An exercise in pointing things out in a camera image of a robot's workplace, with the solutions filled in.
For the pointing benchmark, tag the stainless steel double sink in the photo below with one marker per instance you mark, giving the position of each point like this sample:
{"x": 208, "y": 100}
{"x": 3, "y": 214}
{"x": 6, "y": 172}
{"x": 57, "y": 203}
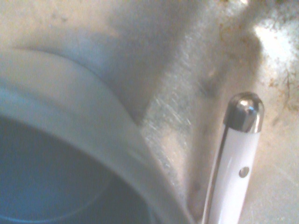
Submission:
{"x": 163, "y": 35}

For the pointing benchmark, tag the grey-blue mug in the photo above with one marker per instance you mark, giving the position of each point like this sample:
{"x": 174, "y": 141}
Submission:
{"x": 70, "y": 93}

